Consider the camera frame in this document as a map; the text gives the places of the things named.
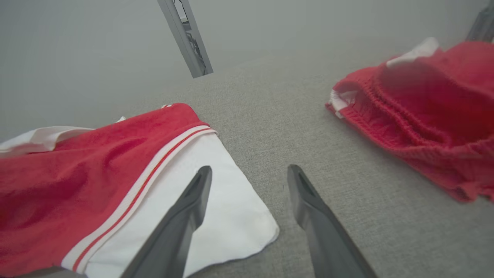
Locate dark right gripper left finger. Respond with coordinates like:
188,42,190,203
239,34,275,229
120,166,213,278

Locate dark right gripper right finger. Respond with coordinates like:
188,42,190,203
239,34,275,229
287,164,379,278

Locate red white basketball jersey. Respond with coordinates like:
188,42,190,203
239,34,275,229
0,102,280,278

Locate red white basketball shorts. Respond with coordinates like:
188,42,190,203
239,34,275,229
325,37,494,203

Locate grey metal partition post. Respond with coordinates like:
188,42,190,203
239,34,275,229
157,0,214,79

